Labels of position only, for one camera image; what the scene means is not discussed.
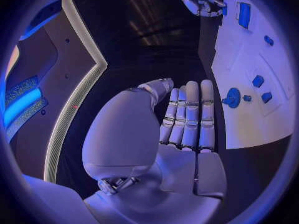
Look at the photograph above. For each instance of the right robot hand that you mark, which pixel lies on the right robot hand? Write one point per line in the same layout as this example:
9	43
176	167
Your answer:
198	0

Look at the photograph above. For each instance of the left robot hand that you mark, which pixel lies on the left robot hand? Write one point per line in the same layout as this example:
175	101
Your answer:
126	127

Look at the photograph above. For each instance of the white task board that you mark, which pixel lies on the white task board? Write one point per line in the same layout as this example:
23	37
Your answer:
247	119

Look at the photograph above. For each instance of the large blue rectangular block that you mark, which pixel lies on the large blue rectangular block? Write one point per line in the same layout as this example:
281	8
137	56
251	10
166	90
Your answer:
244	15

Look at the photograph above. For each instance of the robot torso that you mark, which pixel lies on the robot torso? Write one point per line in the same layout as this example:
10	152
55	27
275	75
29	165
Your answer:
70	78

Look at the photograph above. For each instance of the blue hexagonal block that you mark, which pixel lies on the blue hexagonal block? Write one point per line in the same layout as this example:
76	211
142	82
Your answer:
258	81

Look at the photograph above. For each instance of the blue gear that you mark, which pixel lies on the blue gear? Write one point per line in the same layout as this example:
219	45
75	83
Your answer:
232	97

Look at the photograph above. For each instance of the glowing light bar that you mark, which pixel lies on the glowing light bar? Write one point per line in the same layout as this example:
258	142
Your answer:
22	106

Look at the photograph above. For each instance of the small blue peg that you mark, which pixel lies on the small blue peg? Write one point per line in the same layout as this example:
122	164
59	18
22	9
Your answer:
247	98

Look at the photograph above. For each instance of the blue square block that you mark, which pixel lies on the blue square block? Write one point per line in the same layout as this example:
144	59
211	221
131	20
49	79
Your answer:
266	97

